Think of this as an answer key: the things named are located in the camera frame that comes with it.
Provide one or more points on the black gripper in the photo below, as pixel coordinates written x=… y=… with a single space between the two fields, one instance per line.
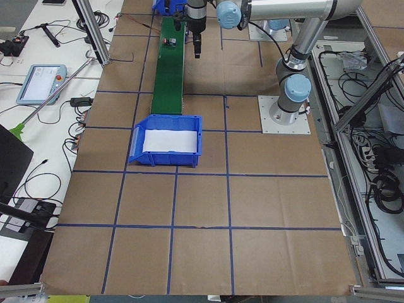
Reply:
x=197 y=28

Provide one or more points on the red push button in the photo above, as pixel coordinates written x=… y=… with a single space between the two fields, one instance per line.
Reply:
x=171 y=42

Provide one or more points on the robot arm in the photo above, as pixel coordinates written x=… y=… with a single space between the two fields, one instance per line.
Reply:
x=295 y=87

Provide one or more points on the right blue storage bin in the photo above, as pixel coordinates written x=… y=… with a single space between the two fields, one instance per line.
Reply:
x=168 y=7

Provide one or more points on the blue storage bin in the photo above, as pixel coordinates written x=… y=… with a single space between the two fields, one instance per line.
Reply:
x=168 y=7
x=165 y=122

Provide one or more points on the green conveyor belt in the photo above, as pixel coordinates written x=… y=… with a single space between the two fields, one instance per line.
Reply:
x=168 y=89

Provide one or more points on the left blue storage bin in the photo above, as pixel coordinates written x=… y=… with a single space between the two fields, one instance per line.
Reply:
x=165 y=122

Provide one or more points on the white foam pad left bin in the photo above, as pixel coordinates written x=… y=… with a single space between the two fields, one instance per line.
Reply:
x=170 y=141

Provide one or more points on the black power adapter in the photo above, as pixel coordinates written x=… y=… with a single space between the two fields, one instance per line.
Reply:
x=81 y=101

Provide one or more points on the aluminium profile post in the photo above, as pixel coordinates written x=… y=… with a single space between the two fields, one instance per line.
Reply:
x=87 y=17

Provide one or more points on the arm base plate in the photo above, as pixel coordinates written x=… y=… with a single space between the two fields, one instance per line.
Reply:
x=276 y=121

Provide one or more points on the green handled grabber stick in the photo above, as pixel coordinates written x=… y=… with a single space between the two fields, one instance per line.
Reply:
x=18 y=130

